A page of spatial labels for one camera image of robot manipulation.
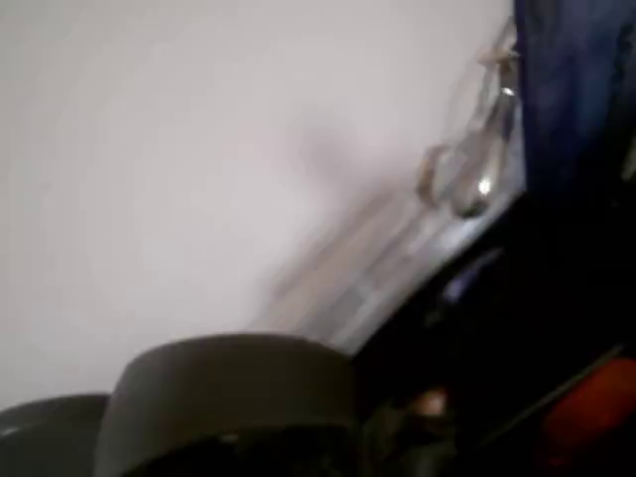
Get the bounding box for black mesh desk organizer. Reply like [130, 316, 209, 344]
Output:
[347, 188, 636, 477]

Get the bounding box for translucent blue ruler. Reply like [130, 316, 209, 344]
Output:
[511, 0, 636, 198]

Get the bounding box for black-handled steel scissors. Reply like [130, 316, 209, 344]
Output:
[0, 335, 362, 477]

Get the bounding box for orange-capped glue stick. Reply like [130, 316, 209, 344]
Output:
[539, 357, 636, 466]

